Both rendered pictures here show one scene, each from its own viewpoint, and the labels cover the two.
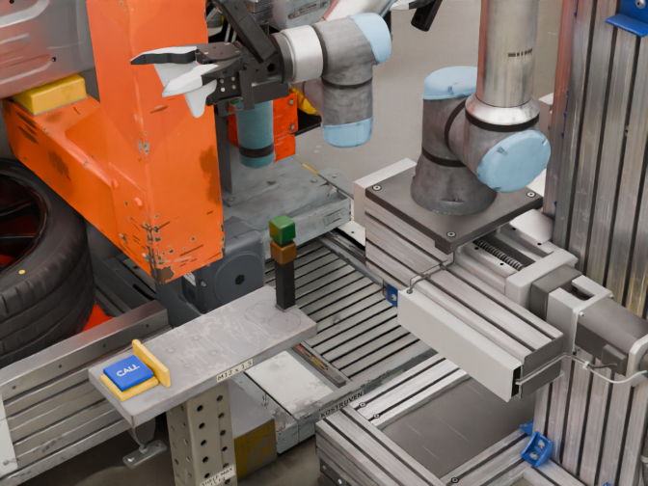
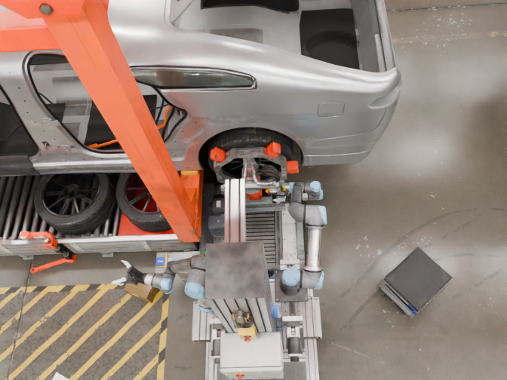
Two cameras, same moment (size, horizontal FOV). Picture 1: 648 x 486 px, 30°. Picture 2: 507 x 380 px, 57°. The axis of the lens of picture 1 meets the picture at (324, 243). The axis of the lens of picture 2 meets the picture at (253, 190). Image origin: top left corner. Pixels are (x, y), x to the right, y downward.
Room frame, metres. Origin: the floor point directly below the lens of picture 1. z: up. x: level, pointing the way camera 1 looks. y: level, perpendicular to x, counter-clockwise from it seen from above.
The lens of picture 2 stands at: (1.41, -1.12, 3.93)
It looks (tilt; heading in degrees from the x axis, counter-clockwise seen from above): 63 degrees down; 45
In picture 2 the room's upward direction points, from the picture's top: 10 degrees counter-clockwise
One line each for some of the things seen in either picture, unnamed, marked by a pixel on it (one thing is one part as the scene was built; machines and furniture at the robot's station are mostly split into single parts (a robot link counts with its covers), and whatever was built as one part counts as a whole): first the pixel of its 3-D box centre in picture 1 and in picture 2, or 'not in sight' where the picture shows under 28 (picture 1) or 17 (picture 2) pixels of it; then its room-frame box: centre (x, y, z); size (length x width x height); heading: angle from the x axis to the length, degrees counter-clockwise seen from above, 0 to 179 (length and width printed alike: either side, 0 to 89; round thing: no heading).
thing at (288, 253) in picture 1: (283, 250); not in sight; (1.95, 0.08, 0.59); 0.04 x 0.04 x 0.04; 37
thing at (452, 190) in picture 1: (454, 167); not in sight; (1.79, -0.23, 0.87); 0.15 x 0.15 x 0.10
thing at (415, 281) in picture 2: not in sight; (413, 283); (2.82, -1.32, 0.17); 0.43 x 0.36 x 0.34; 167
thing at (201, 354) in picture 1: (205, 351); (182, 262); (1.83, 0.24, 0.44); 0.43 x 0.17 x 0.03; 127
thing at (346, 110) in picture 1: (342, 101); (166, 283); (1.58, -0.03, 1.12); 0.11 x 0.08 x 0.11; 23
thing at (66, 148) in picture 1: (83, 120); (188, 185); (2.32, 0.52, 0.69); 0.52 x 0.17 x 0.35; 37
